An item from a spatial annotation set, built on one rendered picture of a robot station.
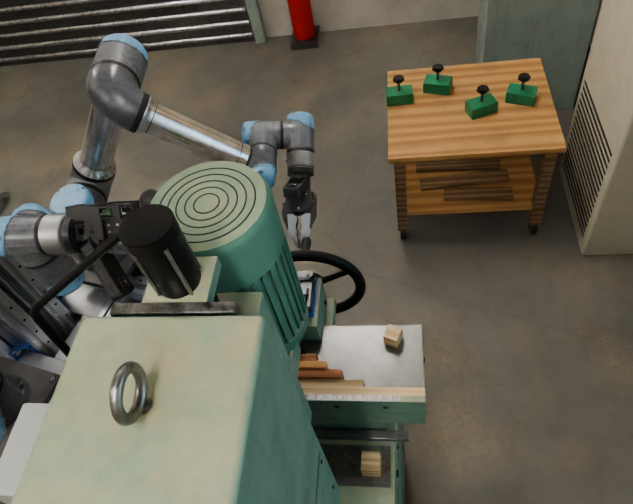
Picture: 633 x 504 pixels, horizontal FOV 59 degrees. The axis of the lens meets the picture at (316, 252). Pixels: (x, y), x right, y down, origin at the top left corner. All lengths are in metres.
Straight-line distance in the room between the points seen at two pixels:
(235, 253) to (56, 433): 0.28
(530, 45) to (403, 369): 2.10
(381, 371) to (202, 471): 0.75
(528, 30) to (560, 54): 0.22
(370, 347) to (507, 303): 1.22
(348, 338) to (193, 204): 0.63
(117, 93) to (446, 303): 1.58
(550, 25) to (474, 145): 0.93
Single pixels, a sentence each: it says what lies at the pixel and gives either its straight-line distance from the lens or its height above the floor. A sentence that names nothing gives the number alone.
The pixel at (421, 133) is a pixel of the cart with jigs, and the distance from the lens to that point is 2.29.
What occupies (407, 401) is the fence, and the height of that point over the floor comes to 0.95.
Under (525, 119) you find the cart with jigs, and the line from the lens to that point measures 2.37.
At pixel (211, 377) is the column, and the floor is 1.52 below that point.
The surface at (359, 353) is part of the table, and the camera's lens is 1.27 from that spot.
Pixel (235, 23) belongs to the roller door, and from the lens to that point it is 4.04.
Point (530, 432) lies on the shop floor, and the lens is 2.19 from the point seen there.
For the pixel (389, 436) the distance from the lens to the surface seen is 1.28.
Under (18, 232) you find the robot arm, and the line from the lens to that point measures 1.10.
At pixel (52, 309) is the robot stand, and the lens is 1.76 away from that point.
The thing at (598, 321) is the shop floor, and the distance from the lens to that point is 2.45.
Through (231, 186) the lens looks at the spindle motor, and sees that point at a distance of 0.77.
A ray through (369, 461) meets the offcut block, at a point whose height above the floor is 0.84.
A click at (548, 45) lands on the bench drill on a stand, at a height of 0.38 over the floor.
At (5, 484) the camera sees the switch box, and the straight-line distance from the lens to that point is 0.70.
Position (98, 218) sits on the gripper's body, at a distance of 1.01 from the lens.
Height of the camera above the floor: 2.02
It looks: 51 degrees down
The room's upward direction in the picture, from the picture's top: 14 degrees counter-clockwise
